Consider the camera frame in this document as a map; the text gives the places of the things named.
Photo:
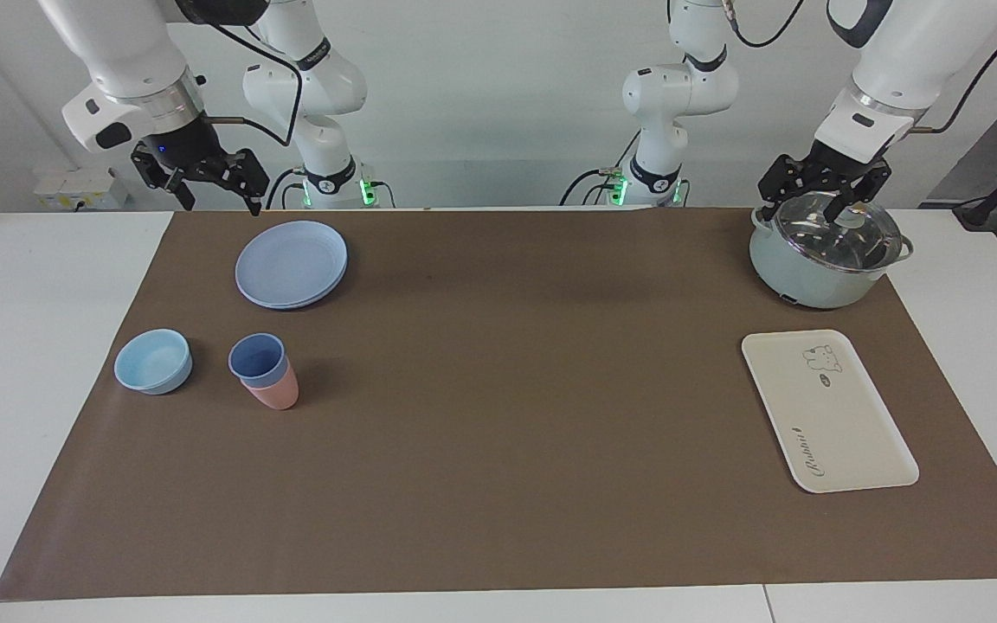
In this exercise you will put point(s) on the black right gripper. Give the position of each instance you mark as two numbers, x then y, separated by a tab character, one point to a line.
183	143

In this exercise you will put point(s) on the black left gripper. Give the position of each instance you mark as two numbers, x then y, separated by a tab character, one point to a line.
836	164

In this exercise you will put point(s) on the blue ribbed plastic cup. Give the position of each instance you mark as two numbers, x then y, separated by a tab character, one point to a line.
256	359

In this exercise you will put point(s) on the pink plastic cup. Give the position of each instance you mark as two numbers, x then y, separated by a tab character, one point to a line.
278	396

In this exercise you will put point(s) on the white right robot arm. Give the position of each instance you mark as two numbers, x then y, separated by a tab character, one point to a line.
118	43

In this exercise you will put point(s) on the cream tray with rabbit print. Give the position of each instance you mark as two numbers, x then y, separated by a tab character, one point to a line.
836	424

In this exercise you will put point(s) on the glass pot lid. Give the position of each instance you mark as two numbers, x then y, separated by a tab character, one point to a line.
871	242

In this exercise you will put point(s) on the pale green cooking pot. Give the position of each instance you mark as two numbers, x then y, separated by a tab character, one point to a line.
810	281

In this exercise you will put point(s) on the white boxes stack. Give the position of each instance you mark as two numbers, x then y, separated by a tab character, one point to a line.
79	189

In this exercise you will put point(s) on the pale blue plate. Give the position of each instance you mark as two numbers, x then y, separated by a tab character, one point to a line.
291	264

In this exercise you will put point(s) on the light blue bowl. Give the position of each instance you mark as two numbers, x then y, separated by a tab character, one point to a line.
152	363

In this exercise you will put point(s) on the brown table mat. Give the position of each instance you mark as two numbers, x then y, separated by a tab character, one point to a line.
507	433

